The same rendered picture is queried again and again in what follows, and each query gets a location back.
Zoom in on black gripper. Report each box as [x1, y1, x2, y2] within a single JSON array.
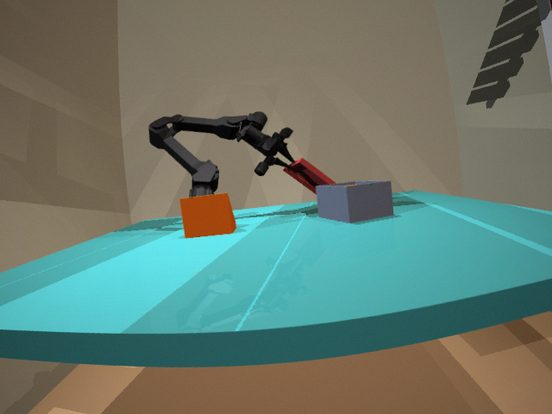
[[252, 127, 295, 176]]

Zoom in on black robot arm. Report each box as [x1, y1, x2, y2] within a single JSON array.
[[148, 111, 284, 198]]

